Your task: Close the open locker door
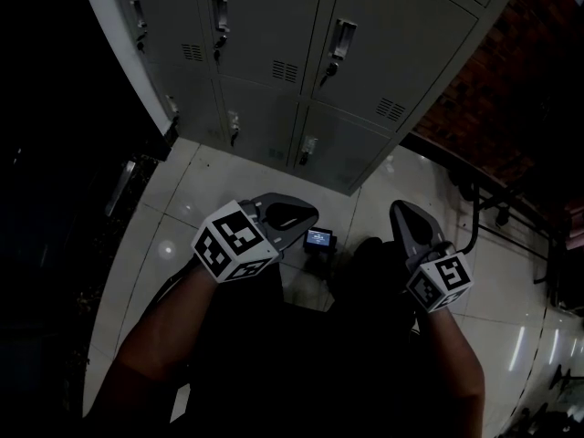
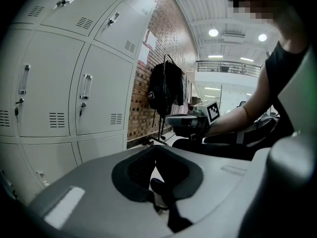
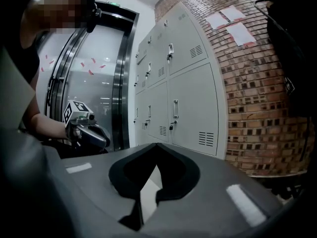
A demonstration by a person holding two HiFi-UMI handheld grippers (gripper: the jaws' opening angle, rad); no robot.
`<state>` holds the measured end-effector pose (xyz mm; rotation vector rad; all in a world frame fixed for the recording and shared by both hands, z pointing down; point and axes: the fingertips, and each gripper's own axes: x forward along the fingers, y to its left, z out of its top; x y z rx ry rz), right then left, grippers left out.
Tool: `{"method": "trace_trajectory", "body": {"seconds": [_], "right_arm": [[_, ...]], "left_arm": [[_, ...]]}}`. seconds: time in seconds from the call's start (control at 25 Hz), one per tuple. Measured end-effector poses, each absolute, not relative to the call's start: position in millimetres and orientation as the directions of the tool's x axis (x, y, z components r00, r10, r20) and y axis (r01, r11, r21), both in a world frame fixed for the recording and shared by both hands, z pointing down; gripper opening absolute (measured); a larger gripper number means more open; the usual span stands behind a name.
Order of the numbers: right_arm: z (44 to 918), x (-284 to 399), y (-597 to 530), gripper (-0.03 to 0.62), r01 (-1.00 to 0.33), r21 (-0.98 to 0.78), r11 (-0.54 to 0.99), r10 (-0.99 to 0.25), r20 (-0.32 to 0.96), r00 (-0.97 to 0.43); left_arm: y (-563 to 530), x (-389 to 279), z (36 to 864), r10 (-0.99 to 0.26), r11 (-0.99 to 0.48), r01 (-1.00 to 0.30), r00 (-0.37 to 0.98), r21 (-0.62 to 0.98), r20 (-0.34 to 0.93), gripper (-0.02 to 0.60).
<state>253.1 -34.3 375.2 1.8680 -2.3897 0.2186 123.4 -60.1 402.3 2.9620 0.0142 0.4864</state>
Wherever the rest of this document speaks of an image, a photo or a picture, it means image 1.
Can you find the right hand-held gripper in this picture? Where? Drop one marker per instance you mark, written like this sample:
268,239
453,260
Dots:
442,281

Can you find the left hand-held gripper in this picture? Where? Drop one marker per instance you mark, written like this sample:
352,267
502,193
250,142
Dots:
232,244

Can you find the grey metal locker cabinet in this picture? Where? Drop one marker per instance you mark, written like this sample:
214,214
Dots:
264,25

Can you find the person's right forearm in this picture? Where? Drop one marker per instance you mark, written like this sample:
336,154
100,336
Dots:
451,368

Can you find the person's left forearm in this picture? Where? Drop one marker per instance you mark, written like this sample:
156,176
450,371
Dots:
159,336

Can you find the small black screen device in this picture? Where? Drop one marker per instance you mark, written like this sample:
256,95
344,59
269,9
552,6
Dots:
319,239

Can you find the black metal clothes rack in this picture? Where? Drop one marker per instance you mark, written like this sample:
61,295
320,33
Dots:
511,217

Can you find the person's black trousers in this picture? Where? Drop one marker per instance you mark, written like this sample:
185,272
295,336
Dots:
319,358

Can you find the dark glass door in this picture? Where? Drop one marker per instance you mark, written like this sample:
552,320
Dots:
55,199

